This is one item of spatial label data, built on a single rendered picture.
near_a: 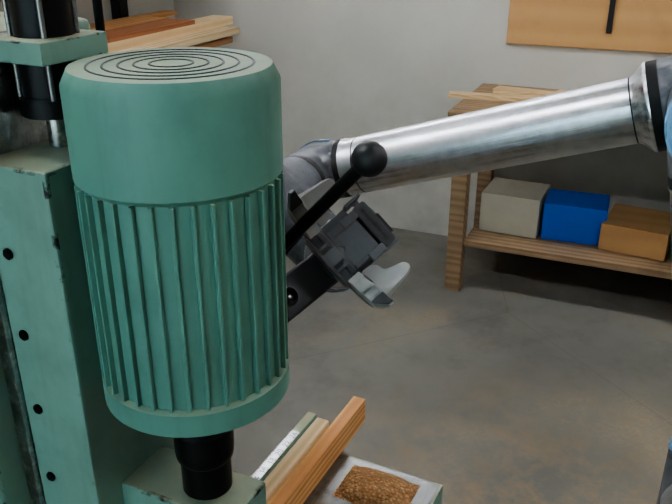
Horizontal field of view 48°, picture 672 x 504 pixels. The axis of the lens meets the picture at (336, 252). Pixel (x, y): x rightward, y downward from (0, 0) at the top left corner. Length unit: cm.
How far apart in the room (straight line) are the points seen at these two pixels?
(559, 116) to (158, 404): 63
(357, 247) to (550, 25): 304
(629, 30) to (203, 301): 330
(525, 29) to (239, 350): 330
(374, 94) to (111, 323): 352
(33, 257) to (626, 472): 221
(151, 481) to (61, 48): 44
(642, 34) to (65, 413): 332
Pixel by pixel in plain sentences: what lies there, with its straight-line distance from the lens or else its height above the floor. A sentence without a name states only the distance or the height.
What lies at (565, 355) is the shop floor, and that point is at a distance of 320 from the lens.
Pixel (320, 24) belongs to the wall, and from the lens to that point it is 418.
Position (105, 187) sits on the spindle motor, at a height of 143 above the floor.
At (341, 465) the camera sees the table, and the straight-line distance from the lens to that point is 112.
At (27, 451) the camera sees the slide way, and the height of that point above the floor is 111.
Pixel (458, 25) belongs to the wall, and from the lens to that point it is 393.
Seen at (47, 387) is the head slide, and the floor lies 120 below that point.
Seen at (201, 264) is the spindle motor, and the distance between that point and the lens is 61.
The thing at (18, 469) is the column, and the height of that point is 109.
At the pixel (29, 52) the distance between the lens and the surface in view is 69.
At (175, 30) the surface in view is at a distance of 381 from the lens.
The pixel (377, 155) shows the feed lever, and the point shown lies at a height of 141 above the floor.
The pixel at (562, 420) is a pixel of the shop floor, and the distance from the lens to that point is 283.
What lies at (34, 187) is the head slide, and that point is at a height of 141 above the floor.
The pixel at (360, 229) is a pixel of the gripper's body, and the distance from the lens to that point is 85.
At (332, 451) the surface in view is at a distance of 110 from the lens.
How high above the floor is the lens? 161
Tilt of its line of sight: 24 degrees down
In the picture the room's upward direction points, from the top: straight up
